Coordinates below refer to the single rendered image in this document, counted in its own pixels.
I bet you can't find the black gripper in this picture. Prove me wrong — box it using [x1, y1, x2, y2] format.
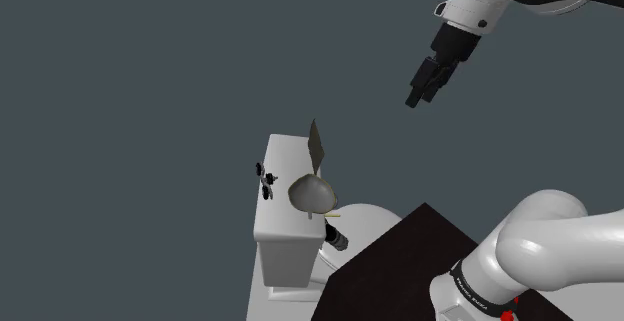
[404, 21, 482, 110]

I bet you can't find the olive flat card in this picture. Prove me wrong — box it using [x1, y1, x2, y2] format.
[307, 118, 326, 175]

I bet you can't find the grey bowl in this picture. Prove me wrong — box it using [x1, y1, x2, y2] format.
[287, 173, 339, 220]

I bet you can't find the black flashlight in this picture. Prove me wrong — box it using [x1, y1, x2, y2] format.
[324, 222, 349, 252]

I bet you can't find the black toy drone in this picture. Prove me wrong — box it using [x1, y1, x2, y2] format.
[254, 161, 279, 201]

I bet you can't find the dark robot stand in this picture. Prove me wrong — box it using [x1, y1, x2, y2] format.
[310, 202, 575, 321]

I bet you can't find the white toilet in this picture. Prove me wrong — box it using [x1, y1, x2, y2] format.
[245, 133, 404, 321]

